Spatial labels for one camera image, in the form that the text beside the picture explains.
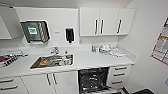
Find stainless steel dishwasher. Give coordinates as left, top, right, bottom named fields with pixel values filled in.
left=77, top=67, right=116, bottom=94

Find small blue label bottle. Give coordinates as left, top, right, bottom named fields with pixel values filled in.
left=91, top=44, right=97, bottom=54

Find small clear glass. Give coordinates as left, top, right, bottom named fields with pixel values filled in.
left=95, top=46, right=101, bottom=54

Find small chrome sink knob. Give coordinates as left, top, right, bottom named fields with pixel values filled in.
left=63, top=50, right=69, bottom=56

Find black soap dispenser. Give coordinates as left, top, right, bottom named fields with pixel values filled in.
left=64, top=27, right=75, bottom=44

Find stack of white plates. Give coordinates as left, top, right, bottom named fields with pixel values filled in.
left=99, top=44, right=114, bottom=55

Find white mug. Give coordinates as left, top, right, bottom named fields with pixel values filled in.
left=62, top=57, right=72, bottom=66

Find chrome faucet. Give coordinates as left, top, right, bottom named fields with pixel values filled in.
left=50, top=46, right=60, bottom=56

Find white sink base cabinet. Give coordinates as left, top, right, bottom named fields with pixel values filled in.
left=20, top=70, right=80, bottom=94

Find orange brown dish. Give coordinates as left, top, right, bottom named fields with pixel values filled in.
left=39, top=57, right=52, bottom=65

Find white drawer unit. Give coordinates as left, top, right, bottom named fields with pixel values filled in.
left=0, top=75, right=30, bottom=94
left=107, top=64, right=133, bottom=91

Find steel paper towel dispenser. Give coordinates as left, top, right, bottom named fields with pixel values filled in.
left=19, top=19, right=52, bottom=45

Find steel sink basin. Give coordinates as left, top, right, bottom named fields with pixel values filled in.
left=29, top=54, right=75, bottom=70

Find white wall cabinet several doors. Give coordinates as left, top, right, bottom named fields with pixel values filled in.
left=79, top=7, right=137, bottom=37

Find white wall outlet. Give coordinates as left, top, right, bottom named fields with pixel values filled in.
left=54, top=30, right=61, bottom=35

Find large colourful wall poster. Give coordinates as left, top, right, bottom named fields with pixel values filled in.
left=150, top=16, right=168, bottom=66

